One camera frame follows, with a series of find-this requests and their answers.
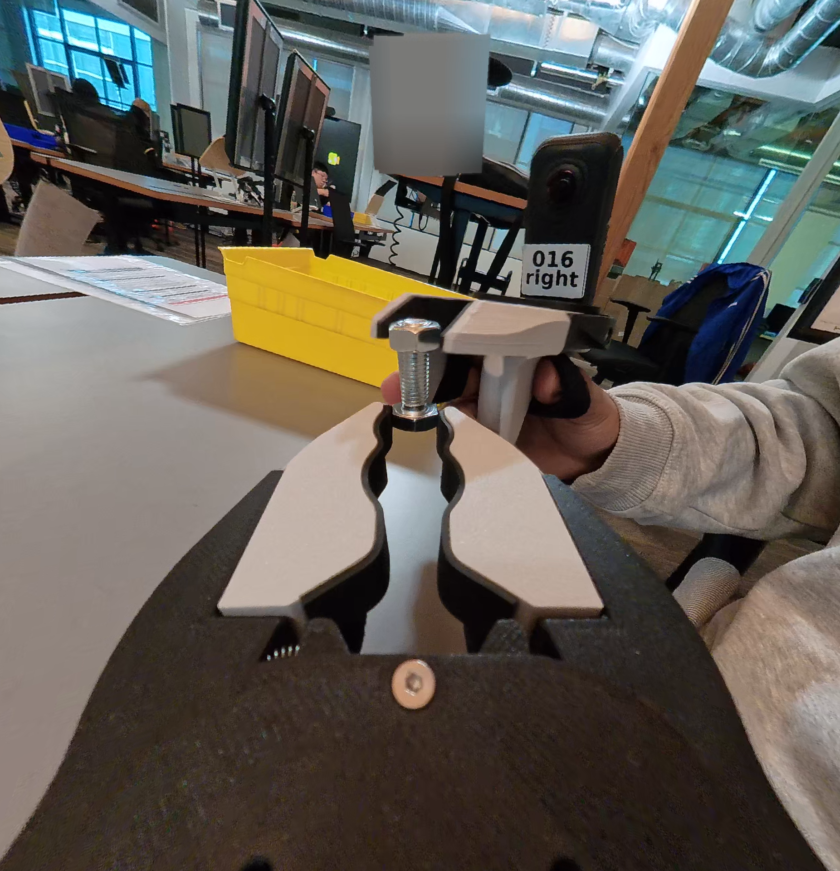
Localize silver ventilation ducts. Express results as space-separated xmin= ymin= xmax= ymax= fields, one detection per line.
xmin=366 ymin=0 xmax=840 ymax=79

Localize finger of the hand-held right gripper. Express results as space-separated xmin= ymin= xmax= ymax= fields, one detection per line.
xmin=370 ymin=294 xmax=477 ymax=341
xmin=442 ymin=301 xmax=576 ymax=356

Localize laminated paper sheet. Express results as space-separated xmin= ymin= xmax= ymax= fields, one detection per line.
xmin=0 ymin=255 xmax=230 ymax=324

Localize silver hex bolt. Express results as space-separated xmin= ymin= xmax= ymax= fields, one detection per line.
xmin=389 ymin=318 xmax=441 ymax=412

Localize folded cardboard sheet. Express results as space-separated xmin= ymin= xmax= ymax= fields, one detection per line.
xmin=15 ymin=184 xmax=101 ymax=258

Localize small black monitor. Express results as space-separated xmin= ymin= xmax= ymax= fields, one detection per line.
xmin=170 ymin=103 xmax=213 ymax=161

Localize blue jacket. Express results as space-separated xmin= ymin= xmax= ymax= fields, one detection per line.
xmin=638 ymin=262 xmax=772 ymax=387

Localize person's right hand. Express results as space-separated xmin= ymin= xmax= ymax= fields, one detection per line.
xmin=381 ymin=355 xmax=623 ymax=482

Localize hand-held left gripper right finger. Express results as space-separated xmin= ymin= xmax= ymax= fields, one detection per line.
xmin=437 ymin=407 xmax=606 ymax=621

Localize standing desk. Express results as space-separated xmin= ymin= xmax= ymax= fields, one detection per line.
xmin=393 ymin=170 xmax=530 ymax=294

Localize medium black monitor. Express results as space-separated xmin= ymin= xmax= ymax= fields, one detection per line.
xmin=321 ymin=117 xmax=361 ymax=178

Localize grey desk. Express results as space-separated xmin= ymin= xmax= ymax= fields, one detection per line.
xmin=0 ymin=253 xmax=482 ymax=865

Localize wooden post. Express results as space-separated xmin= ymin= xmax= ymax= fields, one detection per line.
xmin=597 ymin=0 xmax=734 ymax=276

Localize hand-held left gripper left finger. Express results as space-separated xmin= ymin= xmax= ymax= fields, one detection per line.
xmin=217 ymin=401 xmax=394 ymax=618

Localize long wooden desk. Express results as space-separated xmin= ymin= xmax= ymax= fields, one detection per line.
xmin=29 ymin=146 xmax=394 ymax=235

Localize large black monitor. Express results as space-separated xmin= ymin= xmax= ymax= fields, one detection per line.
xmin=273 ymin=51 xmax=332 ymax=188
xmin=226 ymin=0 xmax=285 ymax=174

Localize black office chair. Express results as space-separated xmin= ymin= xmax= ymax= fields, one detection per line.
xmin=580 ymin=297 xmax=734 ymax=389

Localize yellow plastic bin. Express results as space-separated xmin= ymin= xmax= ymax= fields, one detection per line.
xmin=219 ymin=246 xmax=475 ymax=385

